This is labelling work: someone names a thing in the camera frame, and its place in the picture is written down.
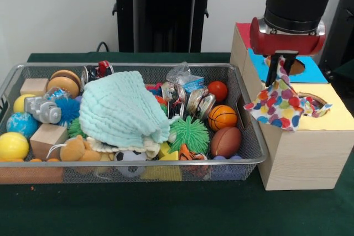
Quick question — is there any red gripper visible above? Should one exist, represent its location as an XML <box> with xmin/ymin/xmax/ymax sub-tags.
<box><xmin>250</xmin><ymin>16</ymin><xmax>326</xmax><ymax>87</ymax></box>

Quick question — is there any colourful dotted cloth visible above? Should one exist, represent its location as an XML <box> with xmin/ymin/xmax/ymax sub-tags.
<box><xmin>243</xmin><ymin>56</ymin><xmax>332</xmax><ymax>132</ymax></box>

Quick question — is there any mint green muslin cloth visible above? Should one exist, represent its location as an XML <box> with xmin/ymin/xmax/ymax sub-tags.
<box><xmin>79</xmin><ymin>70</ymin><xmax>171</xmax><ymax>148</ymax></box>

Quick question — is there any wooden box with three holes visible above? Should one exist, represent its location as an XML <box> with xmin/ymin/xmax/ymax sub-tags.
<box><xmin>229</xmin><ymin>22</ymin><xmax>354</xmax><ymax>192</ymax></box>

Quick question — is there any dark green tablecloth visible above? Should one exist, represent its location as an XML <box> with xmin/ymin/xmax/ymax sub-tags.
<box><xmin>330</xmin><ymin>59</ymin><xmax>354</xmax><ymax>82</ymax></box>
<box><xmin>0</xmin><ymin>52</ymin><xmax>354</xmax><ymax>236</ymax></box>

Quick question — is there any black upright panel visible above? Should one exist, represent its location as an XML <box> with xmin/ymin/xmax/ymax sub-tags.
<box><xmin>320</xmin><ymin>0</ymin><xmax>354</xmax><ymax>67</ymax></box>

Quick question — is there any small orange basketball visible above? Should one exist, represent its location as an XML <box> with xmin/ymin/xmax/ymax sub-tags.
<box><xmin>207</xmin><ymin>105</ymin><xmax>238</xmax><ymax>132</ymax></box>

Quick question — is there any small brown football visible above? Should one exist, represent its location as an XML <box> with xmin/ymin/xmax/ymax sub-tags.
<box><xmin>210</xmin><ymin>127</ymin><xmax>243</xmax><ymax>158</ymax></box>

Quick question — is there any green spiky rubber ball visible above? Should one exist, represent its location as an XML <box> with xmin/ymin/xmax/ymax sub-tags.
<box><xmin>168</xmin><ymin>116</ymin><xmax>210</xmax><ymax>154</ymax></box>

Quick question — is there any blue spiky rubber ball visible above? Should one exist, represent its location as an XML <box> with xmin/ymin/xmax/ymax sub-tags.
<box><xmin>55</xmin><ymin>97</ymin><xmax>81</xmax><ymax>128</ymax></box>

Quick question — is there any toy hamburger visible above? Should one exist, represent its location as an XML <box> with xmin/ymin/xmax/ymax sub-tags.
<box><xmin>46</xmin><ymin>69</ymin><xmax>81</xmax><ymax>99</ymax></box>

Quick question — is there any plain wooden cube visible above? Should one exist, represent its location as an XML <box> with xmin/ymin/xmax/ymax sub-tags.
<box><xmin>29</xmin><ymin>123</ymin><xmax>69</xmax><ymax>161</ymax></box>

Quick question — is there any blue marbled ball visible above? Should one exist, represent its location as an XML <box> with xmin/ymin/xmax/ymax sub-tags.
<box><xmin>6</xmin><ymin>112</ymin><xmax>39</xmax><ymax>139</ymax></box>

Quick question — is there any yellow plastic ball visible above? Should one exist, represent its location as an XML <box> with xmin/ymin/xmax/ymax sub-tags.
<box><xmin>0</xmin><ymin>132</ymin><xmax>30</xmax><ymax>162</ymax></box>

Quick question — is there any silver wire mesh bin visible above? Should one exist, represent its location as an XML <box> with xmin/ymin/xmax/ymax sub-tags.
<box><xmin>0</xmin><ymin>62</ymin><xmax>268</xmax><ymax>185</ymax></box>

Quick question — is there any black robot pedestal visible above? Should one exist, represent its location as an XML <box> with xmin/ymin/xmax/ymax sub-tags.
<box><xmin>106</xmin><ymin>0</ymin><xmax>223</xmax><ymax>53</ymax></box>

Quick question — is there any black cable loop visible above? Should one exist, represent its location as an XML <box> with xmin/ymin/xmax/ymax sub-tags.
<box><xmin>95</xmin><ymin>41</ymin><xmax>112</xmax><ymax>53</ymax></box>

